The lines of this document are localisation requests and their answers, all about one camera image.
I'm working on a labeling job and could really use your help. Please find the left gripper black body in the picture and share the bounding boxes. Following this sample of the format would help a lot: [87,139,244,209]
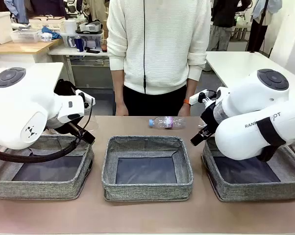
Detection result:
[65,121,86,138]

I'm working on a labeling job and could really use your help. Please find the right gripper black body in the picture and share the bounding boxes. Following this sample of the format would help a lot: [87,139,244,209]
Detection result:
[200,102,221,134]

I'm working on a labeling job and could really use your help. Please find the clear plastic water bottle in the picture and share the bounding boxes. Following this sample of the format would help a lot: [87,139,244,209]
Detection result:
[148,116,187,130]

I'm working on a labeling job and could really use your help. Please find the person's left forearm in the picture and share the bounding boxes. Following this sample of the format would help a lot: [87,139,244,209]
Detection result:
[184,79,199,101]

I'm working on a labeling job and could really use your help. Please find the person's right forearm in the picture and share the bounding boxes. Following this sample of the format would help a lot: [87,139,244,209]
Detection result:
[112,70,125,108]

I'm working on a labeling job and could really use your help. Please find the person's left hand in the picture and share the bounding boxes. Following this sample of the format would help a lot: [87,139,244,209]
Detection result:
[177,103,191,117]

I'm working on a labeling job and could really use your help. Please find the person's right hand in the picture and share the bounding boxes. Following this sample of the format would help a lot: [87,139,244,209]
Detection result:
[115,104,129,117]

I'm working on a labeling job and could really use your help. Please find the black backpack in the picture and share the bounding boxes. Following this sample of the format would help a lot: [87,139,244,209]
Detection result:
[53,78,77,96]

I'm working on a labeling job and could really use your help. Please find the black trousers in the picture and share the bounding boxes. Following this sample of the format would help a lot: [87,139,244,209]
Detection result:
[123,84,188,117]

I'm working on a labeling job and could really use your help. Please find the grey fabric basket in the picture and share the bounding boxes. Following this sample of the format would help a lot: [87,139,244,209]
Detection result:
[100,136,194,202]
[201,137,295,202]
[0,134,95,200]

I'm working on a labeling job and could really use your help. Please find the white desk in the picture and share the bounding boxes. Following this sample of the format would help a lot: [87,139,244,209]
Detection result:
[48,46,110,57]

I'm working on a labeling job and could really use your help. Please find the white knit sweater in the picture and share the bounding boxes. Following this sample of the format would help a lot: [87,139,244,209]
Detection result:
[106,0,212,95]

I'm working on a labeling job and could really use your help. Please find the blue bottle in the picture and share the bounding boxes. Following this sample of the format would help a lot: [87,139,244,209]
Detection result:
[74,35,85,52]

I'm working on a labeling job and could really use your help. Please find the clear storage bin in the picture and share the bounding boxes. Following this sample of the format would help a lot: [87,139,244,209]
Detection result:
[60,31,104,48]

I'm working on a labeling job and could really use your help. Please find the wooden table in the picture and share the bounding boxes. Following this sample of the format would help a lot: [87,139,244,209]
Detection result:
[0,38,65,63]

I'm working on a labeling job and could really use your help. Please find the bystander in dark jacket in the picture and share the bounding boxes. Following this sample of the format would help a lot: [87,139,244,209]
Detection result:
[208,0,251,52]

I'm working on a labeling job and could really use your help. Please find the blue cloth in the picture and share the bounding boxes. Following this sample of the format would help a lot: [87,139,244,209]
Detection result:
[41,26,62,40]

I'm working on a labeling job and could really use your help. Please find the white paper roll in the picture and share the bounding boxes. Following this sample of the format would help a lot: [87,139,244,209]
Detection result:
[64,19,76,34]

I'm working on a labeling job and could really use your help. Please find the bystander in light-blue shirt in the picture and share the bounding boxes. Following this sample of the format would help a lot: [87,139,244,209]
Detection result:
[246,0,283,53]

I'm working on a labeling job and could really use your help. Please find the black and white headset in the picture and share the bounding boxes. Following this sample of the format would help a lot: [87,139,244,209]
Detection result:
[75,21,104,34]

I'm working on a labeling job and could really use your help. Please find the cream lattice crate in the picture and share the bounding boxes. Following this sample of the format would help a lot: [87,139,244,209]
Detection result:
[28,16,66,32]

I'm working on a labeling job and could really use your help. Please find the bystander in blue shirt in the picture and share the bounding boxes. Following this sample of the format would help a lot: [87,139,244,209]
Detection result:
[4,0,28,24]

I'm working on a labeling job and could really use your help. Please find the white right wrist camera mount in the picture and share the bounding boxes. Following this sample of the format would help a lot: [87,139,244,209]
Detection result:
[189,90,218,106]

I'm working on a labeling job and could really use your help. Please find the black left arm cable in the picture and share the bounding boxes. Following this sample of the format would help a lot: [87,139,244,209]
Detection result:
[0,97,94,164]

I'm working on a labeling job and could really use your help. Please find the black arm strap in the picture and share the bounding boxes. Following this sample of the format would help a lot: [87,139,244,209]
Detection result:
[256,117,287,163]

